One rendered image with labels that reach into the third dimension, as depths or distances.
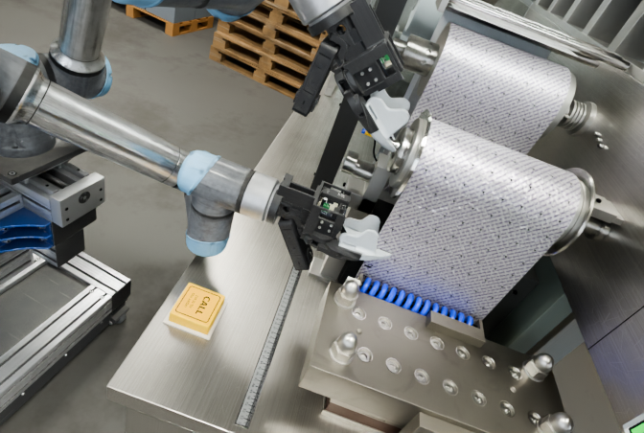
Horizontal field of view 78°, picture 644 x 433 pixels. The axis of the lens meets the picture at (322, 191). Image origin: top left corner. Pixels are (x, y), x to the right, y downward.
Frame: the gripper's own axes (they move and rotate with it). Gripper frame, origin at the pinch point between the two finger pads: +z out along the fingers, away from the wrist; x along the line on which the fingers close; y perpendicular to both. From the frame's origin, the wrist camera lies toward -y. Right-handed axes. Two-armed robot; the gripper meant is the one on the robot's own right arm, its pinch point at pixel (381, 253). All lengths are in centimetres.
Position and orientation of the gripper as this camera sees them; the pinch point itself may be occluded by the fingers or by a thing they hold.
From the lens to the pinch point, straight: 67.9
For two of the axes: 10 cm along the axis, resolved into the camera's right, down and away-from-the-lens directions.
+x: 2.0, -5.4, 8.2
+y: 3.0, -7.6, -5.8
